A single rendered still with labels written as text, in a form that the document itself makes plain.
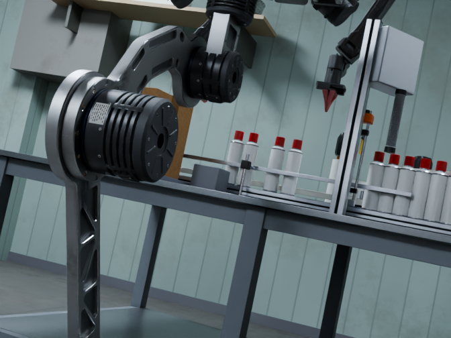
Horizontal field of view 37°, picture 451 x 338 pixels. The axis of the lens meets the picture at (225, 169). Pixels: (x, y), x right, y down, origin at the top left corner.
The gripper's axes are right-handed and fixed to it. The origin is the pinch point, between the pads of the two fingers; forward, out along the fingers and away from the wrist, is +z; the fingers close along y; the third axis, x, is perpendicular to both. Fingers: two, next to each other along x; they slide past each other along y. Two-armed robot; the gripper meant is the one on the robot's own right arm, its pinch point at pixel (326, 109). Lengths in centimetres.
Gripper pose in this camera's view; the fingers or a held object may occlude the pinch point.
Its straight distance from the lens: 248.0
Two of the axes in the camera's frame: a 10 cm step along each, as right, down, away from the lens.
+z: -2.2, 9.7, -0.8
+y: -9.4, -1.8, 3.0
